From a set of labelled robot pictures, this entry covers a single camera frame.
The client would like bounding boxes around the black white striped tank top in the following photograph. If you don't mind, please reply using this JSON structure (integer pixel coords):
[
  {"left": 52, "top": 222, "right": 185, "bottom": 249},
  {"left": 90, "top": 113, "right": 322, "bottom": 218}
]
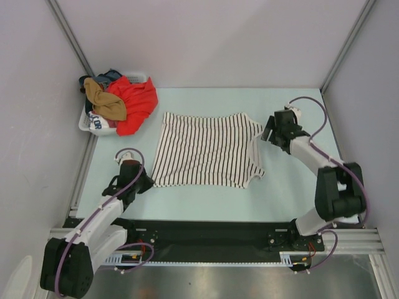
[{"left": 152, "top": 112, "right": 265, "bottom": 189}]

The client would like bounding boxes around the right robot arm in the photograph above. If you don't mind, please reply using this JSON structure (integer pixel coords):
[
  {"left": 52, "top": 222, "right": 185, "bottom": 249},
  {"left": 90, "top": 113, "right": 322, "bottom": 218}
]
[{"left": 261, "top": 108, "right": 367, "bottom": 250}]

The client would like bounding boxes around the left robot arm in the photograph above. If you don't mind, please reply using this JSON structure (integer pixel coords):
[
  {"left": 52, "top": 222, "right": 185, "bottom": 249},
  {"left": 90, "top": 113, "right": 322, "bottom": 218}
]
[{"left": 39, "top": 159, "right": 155, "bottom": 298}]

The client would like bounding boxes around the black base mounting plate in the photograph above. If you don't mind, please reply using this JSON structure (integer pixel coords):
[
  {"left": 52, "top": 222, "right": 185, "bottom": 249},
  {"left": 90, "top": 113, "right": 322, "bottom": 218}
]
[{"left": 113, "top": 218, "right": 326, "bottom": 263}]

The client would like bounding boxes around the tan brown garment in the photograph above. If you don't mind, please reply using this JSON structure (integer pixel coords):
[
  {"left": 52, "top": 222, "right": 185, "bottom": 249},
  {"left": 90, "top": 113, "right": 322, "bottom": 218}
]
[{"left": 84, "top": 77, "right": 127, "bottom": 121}]

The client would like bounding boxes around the red garment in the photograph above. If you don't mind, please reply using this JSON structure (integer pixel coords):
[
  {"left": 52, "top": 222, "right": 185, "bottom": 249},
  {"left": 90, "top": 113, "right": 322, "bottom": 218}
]
[{"left": 108, "top": 76, "right": 158, "bottom": 136}]

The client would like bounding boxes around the white plastic laundry basket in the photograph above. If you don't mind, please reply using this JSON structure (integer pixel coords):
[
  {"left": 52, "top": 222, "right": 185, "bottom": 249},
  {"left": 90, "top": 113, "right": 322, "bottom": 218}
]
[{"left": 78, "top": 72, "right": 148, "bottom": 136}]

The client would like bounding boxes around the dark blue garment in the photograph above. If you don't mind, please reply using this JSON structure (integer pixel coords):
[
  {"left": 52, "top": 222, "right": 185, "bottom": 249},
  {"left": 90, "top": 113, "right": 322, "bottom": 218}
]
[{"left": 93, "top": 69, "right": 123, "bottom": 85}]

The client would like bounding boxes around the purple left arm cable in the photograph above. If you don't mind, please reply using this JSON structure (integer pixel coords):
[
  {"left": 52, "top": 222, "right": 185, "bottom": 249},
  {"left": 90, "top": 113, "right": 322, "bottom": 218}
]
[{"left": 52, "top": 147, "right": 147, "bottom": 297}]

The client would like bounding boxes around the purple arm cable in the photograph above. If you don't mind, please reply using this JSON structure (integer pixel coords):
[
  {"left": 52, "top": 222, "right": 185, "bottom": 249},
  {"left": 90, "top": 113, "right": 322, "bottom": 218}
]
[
  {"left": 288, "top": 96, "right": 372, "bottom": 275},
  {"left": 52, "top": 147, "right": 147, "bottom": 297}
]

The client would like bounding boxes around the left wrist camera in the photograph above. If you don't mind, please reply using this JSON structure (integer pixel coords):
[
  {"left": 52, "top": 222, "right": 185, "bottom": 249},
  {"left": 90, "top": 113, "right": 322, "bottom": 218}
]
[{"left": 114, "top": 151, "right": 138, "bottom": 166}]

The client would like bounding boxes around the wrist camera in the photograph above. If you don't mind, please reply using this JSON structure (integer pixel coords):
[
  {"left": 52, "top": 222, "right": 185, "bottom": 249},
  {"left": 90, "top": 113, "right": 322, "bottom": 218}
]
[
  {"left": 114, "top": 151, "right": 138, "bottom": 166},
  {"left": 284, "top": 104, "right": 302, "bottom": 120}
]

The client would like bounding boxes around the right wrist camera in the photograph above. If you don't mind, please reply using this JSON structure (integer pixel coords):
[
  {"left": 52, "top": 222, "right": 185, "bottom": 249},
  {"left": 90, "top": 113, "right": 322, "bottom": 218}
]
[{"left": 284, "top": 104, "right": 302, "bottom": 120}]

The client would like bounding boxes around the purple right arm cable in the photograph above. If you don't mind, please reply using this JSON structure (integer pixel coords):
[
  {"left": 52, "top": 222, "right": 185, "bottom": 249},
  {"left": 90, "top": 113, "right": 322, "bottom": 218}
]
[{"left": 288, "top": 96, "right": 372, "bottom": 275}]

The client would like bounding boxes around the white slotted cable duct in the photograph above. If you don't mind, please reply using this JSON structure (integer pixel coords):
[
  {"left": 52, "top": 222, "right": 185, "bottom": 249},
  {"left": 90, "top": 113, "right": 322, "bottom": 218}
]
[{"left": 102, "top": 252, "right": 310, "bottom": 268}]

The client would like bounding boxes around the aluminium frame rail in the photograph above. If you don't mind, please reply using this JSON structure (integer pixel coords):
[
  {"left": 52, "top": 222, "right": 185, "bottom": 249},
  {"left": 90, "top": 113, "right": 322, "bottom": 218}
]
[{"left": 49, "top": 227, "right": 387, "bottom": 256}]

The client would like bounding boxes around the left aluminium corner post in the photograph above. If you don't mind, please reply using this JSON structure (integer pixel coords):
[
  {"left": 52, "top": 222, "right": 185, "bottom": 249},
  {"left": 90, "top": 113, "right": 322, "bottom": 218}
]
[{"left": 45, "top": 0, "right": 94, "bottom": 75}]

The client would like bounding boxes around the aluminium corner post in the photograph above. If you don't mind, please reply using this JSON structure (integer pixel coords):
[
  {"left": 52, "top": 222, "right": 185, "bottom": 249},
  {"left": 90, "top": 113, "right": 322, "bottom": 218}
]
[
  {"left": 45, "top": 0, "right": 94, "bottom": 75},
  {"left": 319, "top": 0, "right": 378, "bottom": 96}
]

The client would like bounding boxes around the right aluminium corner post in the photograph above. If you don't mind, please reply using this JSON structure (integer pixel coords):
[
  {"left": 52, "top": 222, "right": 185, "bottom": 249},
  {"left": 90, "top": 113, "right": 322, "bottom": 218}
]
[{"left": 319, "top": 0, "right": 378, "bottom": 96}]

